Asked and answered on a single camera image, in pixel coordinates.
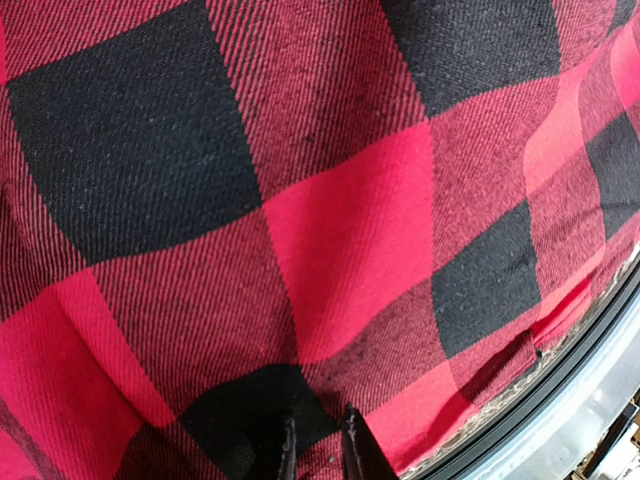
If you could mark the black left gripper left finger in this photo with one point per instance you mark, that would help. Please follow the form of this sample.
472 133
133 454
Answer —
280 450

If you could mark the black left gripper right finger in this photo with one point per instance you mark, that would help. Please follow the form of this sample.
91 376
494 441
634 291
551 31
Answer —
363 458

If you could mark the red black plaid shirt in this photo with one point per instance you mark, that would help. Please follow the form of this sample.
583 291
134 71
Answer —
219 215

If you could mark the black front rail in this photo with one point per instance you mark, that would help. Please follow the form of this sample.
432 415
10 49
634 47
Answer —
555 421

